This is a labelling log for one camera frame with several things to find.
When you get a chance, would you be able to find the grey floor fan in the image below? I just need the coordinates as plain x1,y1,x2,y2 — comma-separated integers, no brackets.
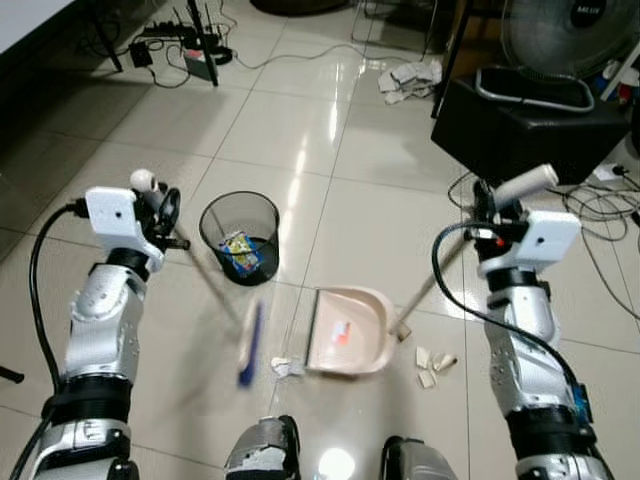
474,0,640,114

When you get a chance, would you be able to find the white crumpled paper scrap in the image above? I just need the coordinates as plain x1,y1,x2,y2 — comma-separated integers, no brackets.
271,354,307,380

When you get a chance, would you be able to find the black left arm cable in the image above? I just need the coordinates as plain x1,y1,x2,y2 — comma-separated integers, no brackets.
8,200,93,480

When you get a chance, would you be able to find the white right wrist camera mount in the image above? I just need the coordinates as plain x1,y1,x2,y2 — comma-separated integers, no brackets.
477,209,584,279

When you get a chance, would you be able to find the robot left leg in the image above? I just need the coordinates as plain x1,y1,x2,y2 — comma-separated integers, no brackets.
223,414,302,480

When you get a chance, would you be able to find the crumpled white paper pile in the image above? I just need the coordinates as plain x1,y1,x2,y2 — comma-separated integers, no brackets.
377,59,444,107

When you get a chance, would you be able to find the black square ottoman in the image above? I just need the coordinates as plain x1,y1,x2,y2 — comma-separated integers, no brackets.
431,66,634,188

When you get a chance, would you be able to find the small black power brick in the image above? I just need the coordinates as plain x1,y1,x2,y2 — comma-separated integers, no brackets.
129,41,154,70

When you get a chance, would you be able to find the black slanted stand leg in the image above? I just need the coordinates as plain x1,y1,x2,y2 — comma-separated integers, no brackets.
186,0,221,89

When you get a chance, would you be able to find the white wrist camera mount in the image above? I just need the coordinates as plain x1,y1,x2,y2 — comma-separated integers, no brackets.
84,186,167,272
477,209,584,279

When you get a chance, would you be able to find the pink long-handled dustpan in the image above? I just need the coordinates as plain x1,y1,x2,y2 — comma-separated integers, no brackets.
304,164,561,378

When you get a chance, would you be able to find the robot right leg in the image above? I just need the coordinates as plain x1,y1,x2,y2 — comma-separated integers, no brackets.
379,435,462,480

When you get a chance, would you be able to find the yellow blue snack packet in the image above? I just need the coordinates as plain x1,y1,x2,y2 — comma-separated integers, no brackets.
221,231,264,277

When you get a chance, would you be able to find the black mesh waste bin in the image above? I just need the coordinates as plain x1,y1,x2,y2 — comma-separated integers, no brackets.
198,190,282,288

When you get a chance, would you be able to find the robot leg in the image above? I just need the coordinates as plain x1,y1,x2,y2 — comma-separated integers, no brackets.
379,435,462,480
223,414,302,480

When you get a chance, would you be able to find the blue broom with wooden stick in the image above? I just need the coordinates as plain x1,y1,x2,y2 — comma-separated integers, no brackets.
129,168,268,389

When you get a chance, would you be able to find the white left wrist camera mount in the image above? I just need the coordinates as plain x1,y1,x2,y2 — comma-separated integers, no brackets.
84,186,167,272

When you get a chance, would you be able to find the white power adapter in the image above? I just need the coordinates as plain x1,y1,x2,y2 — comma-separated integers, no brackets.
590,164,628,187

